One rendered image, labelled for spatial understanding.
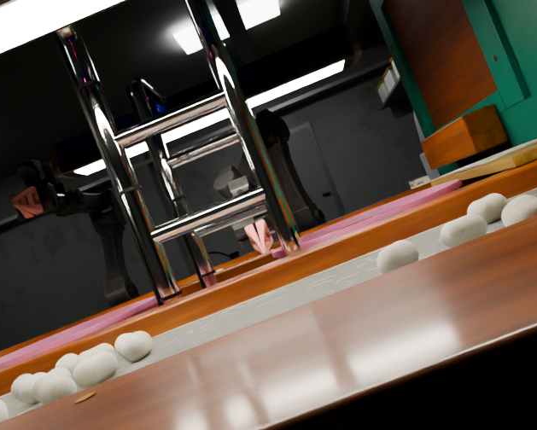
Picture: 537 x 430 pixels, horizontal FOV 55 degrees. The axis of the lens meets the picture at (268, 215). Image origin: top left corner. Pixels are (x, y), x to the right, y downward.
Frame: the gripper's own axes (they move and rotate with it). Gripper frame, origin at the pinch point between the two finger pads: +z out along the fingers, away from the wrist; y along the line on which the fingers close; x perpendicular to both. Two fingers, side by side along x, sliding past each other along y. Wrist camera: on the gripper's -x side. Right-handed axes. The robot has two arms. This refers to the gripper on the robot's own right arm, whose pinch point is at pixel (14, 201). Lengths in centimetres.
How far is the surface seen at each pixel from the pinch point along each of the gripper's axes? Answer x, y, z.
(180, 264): 33, -161, -677
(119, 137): 11, 45, 54
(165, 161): 10, 43, 30
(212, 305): 31, 49, 60
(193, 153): 11, 47, 30
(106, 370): 31, 44, 75
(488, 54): 13, 97, 25
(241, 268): 31, 47, 28
